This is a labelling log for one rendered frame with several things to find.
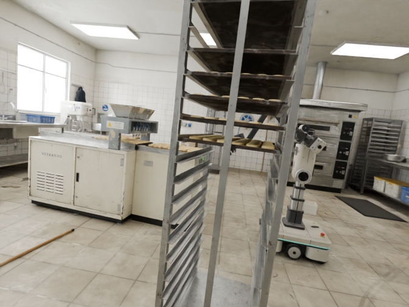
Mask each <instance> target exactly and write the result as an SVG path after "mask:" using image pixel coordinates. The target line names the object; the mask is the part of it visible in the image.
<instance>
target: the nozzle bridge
mask: <svg viewBox="0 0 409 307"><path fill-rule="evenodd" d="M136 122H137V123H138V128H139V125H140V123H141V127H142V123H143V122H145V123H143V128H144V126H145V124H146V126H147V127H148V128H149V129H147V131H146V129H145V131H144V129H143V130H142V131H141V129H140V131H136V129H135V130H134V131H133V125H135V128H136V125H137V123H136ZM139 122H140V123H139ZM146 122H147V123H148V122H149V123H148V125H149V126H148V125H147V123H146ZM158 123H159V122H158V121H148V120H140V119H128V118H118V117H112V116H101V128H100V130H101V131H106V132H109V141H108V148H109V149H114V150H120V149H121V133H123V134H128V135H129V134H135V133H142V136H141V140H142V141H150V134H151V133H158ZM143 133H145V134H146V133H147V136H143Z"/></svg>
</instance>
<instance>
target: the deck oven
mask: <svg viewBox="0 0 409 307"><path fill-rule="evenodd" d="M367 109H368V104H357V103H350V102H338V101H326V100H319V99H307V98H301V101H300V105H299V112H298V120H297V124H296V126H297V128H299V126H300V125H305V124H307V125H309V128H310V129H314V130H315V131H314V132H315V134H314V133H313V135H314V136H318V137H319V138H320V139H321V140H323V141H324V142H325V143H326V146H325V147H324V148H323V149H322V151H321V152H320V153H317V154H316V158H315V164H314V165H315V168H314V173H313V175H312V179H311V181H310V182H309V183H307V184H304V187H305V188H306V189H313V190H318V191H326V192H335V193H340V194H341V189H344V187H345V183H346V177H347V174H348V169H349V163H350V158H351V152H352V147H353V143H354V137H355V131H356V128H357V121H358V116H359V113H361V112H362V111H367ZM312 127H313V128H312ZM297 143H298V142H297V141H296V140H295V139H294V142H293V150H292V157H291V161H290V168H289V172H288V180H287V186H291V187H293V184H295V182H296V180H295V179H294V178H293V177H292V167H293V159H294V154H295V151H294V149H295V147H296V144H297Z"/></svg>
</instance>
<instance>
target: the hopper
mask: <svg viewBox="0 0 409 307"><path fill-rule="evenodd" d="M110 106H111V108H112V110H113V112H114V114H115V116H116V117H118V118H128V119H140V120H149V119H150V117H151V115H152V114H153V113H154V111H155V110H151V109H148V108H142V107H136V106H132V105H121V104H110Z"/></svg>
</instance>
